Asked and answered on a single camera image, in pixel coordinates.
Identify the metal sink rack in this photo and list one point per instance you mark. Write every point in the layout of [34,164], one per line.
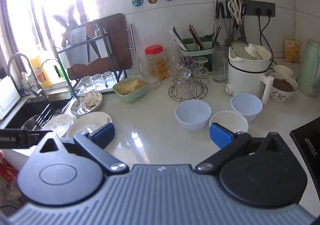
[43,117]

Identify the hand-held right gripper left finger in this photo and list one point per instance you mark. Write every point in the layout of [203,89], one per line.
[105,135]

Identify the bundle of chopsticks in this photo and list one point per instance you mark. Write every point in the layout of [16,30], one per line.
[196,38]

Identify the large chrome faucet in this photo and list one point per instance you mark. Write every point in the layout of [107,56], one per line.
[42,93]

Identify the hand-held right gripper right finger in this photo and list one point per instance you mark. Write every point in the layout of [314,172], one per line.
[221,136]

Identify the green bottle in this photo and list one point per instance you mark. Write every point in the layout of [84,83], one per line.
[60,72]

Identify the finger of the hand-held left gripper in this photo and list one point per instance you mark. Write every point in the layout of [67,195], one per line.
[40,135]

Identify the red patterned clothing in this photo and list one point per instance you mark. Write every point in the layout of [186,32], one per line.
[7,177]

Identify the pale floral plate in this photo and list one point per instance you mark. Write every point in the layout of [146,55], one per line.
[58,123]

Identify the black induction cooktop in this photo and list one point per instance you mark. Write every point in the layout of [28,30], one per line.
[310,145]

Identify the hanging kitchen utensils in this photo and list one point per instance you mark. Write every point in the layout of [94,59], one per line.
[221,11]

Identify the textured glass pitcher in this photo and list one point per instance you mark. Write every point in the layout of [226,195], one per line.
[150,74]

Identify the yellow packet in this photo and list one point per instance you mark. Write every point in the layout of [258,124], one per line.
[293,49]

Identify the white plate with pink flower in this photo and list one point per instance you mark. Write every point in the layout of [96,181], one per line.
[85,122]

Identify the translucent utensil holder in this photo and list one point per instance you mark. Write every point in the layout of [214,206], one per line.
[75,39]

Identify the clear drinking glass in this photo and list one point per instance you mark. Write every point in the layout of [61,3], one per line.
[110,79]
[87,83]
[98,81]

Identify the wooden cutting board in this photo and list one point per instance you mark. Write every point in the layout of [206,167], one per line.
[117,39]

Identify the pale green electric kettle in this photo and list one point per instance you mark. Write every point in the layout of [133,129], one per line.
[308,69]

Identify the enoki mushrooms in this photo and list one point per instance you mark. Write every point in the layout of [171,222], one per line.
[130,86]

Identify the clear glass jar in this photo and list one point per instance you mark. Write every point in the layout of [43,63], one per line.
[173,57]

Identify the tall textured glass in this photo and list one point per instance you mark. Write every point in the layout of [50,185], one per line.
[220,67]

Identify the patterned bowl with brown food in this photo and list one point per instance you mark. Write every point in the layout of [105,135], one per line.
[280,95]

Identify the green plastic basket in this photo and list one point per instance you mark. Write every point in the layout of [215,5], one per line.
[130,98]

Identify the red-lidded plastic jar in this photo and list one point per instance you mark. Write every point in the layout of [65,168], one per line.
[153,50]

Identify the purple glass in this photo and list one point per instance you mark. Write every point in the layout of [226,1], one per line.
[187,61]

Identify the small chrome faucet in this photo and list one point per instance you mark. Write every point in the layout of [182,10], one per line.
[47,61]

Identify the black dish rack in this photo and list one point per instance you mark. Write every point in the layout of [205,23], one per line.
[67,76]

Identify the glass lid with white knob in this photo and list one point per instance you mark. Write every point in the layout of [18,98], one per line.
[251,49]

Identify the yellow detergent bottle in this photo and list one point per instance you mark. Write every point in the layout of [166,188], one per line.
[40,74]

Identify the glass pot lid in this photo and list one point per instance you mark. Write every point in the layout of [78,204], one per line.
[27,125]

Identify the white ceramic bowl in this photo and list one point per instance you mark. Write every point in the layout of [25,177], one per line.
[228,118]

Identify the white plastic board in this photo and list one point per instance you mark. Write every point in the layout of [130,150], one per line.
[8,97]

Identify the black sink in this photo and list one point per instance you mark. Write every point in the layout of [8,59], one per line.
[30,107]

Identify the white knife holder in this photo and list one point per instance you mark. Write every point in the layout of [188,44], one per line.
[103,47]

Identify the cluster of clear cut glasses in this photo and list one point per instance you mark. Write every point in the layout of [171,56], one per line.
[182,77]

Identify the white electric cooking pot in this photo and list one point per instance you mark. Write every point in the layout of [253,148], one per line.
[245,77]

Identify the small white bowl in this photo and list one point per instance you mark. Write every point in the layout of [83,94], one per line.
[282,69]

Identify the green chopstick holder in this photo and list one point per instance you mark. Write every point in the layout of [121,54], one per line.
[197,52]

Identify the translucent plastic bowl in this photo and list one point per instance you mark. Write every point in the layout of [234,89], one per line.
[246,106]
[192,115]

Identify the leaf-patterned dark-rimmed plate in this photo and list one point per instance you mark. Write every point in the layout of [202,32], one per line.
[85,102]

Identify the white drip tray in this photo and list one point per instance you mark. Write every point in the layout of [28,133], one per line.
[113,89]

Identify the black wall outlet strip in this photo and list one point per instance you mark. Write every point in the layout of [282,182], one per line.
[263,4]

